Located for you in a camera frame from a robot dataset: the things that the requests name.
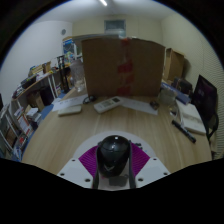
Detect large cardboard box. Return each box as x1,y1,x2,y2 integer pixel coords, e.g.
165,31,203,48
81,36,167,98

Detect black coiled cable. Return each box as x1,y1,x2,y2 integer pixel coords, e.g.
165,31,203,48
82,94,98,105

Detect dark computer monitor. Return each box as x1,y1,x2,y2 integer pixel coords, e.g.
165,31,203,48
190,74,219,118

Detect long wooden side desk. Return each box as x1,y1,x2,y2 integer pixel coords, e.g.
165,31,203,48
11,63,73,101

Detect pile of books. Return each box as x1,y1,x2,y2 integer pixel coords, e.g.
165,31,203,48
25,107,43,126

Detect blue white display cabinet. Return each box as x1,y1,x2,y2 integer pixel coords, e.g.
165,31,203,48
62,36,78,66

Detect black marker pen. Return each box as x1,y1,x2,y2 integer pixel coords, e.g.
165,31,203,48
171,119,198,144

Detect open white notebook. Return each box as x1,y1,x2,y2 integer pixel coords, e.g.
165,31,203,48
175,99,208,136

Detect white remote with display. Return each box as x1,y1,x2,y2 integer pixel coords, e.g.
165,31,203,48
93,96,124,115

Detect small cardboard box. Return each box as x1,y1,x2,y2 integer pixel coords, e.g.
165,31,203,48
27,92,46,113

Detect grey door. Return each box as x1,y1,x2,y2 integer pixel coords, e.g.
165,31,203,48
103,19,127,34

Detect black computer mouse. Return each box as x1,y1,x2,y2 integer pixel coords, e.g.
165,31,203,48
97,134,132,179

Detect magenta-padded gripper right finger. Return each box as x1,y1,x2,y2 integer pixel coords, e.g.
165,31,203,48
128,142,172,189

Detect black office chair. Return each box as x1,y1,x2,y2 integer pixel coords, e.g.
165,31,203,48
205,111,222,158

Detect upright open cardboard box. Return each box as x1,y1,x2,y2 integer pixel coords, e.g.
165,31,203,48
163,47,185,83

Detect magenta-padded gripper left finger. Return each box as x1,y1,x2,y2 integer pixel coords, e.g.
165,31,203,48
57,144,101,190

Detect black metal stand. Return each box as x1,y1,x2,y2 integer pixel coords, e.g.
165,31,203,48
56,54,71,94

